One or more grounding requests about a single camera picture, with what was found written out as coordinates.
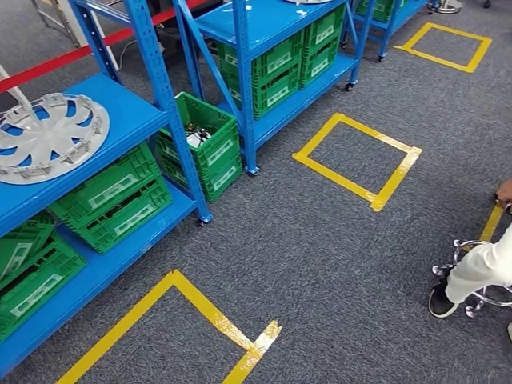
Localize blue metal shelf rack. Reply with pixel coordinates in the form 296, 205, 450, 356
173, 0, 378, 178
340, 0, 429, 62
0, 0, 214, 378

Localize green plastic crate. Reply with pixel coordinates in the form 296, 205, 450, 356
155, 91, 243, 205
354, 0, 409, 24
302, 4, 347, 58
223, 64, 301, 121
298, 37, 342, 90
48, 141, 173, 255
0, 210, 88, 343
217, 30, 304, 82

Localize small parts in crate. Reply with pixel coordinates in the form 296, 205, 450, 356
184, 123, 212, 150

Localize chrome chair base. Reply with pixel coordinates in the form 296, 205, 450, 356
431, 201, 512, 319

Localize silver wheel hubcap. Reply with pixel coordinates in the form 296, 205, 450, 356
0, 92, 111, 186

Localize long red barrier belt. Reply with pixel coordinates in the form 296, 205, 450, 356
0, 0, 209, 94

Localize person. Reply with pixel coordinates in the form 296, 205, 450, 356
427, 221, 512, 343

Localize chrome stanchion base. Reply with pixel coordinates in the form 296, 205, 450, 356
426, 0, 464, 15

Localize person's hand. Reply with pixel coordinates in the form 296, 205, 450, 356
495, 178, 512, 210

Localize white floor cable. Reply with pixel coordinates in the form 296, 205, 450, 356
118, 39, 139, 71

